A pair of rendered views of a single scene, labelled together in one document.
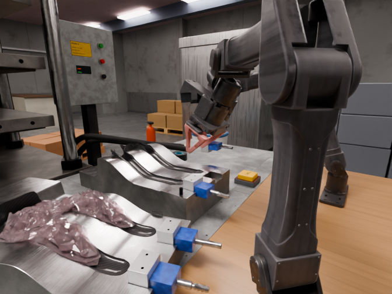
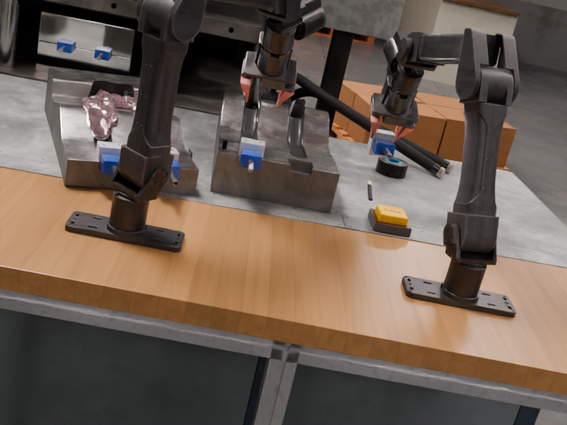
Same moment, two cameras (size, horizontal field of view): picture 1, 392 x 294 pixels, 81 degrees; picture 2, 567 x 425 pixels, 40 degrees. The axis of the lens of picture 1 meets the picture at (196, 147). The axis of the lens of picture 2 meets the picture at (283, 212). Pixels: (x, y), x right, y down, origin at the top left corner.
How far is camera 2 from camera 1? 1.32 m
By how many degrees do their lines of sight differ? 47
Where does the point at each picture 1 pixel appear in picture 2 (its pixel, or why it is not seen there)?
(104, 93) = (369, 18)
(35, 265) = (68, 113)
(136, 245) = not seen: hidden behind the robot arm
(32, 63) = not seen: outside the picture
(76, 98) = not seen: hidden behind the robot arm
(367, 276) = (246, 283)
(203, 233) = (213, 200)
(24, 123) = (220, 27)
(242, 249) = (213, 221)
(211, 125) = (257, 70)
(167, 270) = (116, 158)
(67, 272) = (79, 129)
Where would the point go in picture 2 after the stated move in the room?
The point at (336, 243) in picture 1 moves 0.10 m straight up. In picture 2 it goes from (293, 276) to (305, 223)
